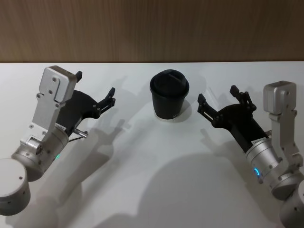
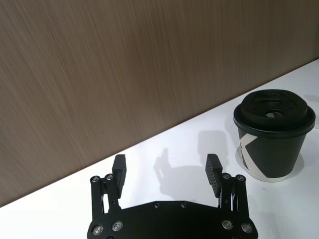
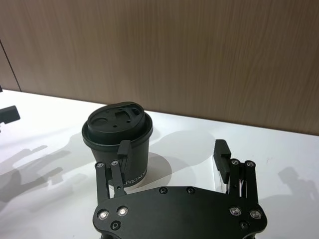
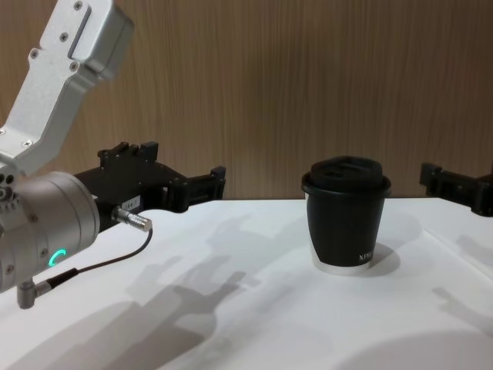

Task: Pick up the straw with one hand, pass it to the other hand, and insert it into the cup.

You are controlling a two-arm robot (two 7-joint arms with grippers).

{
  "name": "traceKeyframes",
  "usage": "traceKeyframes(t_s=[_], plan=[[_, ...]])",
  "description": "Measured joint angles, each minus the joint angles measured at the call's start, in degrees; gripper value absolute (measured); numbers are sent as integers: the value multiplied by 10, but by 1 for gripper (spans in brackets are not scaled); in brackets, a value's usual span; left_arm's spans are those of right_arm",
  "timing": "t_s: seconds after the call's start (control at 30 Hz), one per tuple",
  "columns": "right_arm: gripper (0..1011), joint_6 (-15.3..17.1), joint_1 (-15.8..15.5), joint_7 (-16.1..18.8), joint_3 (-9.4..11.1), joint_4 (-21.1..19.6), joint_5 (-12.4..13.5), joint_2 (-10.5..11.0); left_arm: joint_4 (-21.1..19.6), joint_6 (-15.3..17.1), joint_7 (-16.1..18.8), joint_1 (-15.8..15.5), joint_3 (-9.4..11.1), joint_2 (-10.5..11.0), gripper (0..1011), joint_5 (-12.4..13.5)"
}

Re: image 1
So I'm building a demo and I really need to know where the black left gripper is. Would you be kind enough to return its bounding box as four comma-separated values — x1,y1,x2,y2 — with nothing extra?
56,70,116,137

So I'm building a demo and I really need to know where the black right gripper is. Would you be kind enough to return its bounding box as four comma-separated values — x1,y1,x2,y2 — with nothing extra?
197,84,271,153

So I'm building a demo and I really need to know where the black paper cup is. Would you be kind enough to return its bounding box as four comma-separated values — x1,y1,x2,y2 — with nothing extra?
150,86,190,123

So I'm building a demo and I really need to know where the black plastic cup lid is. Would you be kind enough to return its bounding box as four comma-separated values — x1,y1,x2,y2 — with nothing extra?
149,68,190,98

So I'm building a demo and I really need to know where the thin dark cable silver plug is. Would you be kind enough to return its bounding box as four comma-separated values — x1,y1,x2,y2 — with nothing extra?
67,129,89,144

